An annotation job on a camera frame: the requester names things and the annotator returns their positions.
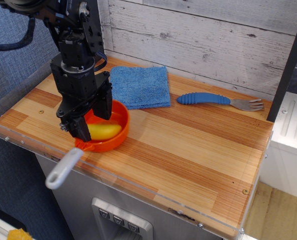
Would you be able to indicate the blue handled metal fork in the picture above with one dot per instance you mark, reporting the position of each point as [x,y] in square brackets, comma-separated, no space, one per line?
[250,105]

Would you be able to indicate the clear acrylic guard rail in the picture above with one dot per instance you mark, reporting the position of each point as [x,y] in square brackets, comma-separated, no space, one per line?
[201,159]

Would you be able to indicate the silver dispenser button panel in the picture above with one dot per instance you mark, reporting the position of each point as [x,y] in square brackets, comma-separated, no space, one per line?
[115,223]

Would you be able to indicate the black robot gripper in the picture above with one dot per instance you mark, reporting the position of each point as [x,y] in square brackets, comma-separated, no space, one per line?
[82,90]

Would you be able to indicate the yellow toy banana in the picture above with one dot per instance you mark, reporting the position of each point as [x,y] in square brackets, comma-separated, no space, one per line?
[103,131]

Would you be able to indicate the blue folded cloth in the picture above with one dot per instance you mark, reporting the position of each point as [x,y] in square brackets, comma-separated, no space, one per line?
[140,87]

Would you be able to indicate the dark grey right post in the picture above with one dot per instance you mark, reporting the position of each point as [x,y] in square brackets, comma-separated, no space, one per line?
[284,83]

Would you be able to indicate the orange pot with grey handle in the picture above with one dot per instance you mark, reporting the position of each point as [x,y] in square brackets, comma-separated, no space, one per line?
[120,115]

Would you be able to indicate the white cabinet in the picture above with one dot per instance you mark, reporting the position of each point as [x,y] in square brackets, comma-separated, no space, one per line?
[279,168]

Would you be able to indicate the grey toy fridge cabinet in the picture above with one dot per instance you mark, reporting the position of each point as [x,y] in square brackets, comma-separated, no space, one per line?
[75,195]

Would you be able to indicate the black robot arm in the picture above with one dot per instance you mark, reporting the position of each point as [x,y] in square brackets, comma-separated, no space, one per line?
[75,29]

